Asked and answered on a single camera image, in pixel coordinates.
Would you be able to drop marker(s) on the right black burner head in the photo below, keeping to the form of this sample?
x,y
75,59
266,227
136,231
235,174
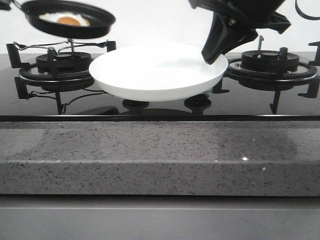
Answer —
x,y
268,61

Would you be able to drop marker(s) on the chrome wire pan reducer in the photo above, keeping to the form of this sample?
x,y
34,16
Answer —
x,y
58,47

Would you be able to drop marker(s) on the black glass gas cooktop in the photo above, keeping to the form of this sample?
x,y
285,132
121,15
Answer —
x,y
21,101

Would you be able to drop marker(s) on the fried egg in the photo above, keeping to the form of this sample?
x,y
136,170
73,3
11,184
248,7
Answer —
x,y
65,18

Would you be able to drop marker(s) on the black burner head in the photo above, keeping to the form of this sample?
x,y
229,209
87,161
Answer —
x,y
268,61
65,62

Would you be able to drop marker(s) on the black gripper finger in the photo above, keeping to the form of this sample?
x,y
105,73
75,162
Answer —
x,y
240,40
210,51

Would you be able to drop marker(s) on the black frying pan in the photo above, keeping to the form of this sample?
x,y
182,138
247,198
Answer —
x,y
100,20

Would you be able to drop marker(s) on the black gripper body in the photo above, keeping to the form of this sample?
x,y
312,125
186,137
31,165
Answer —
x,y
253,14

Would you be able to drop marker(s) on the grey cabinet drawer front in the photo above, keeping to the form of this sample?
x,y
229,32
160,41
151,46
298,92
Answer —
x,y
159,218

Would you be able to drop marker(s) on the white round plate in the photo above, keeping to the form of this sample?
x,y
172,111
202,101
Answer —
x,y
156,72

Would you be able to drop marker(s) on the left black burner head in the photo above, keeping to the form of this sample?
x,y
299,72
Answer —
x,y
65,62

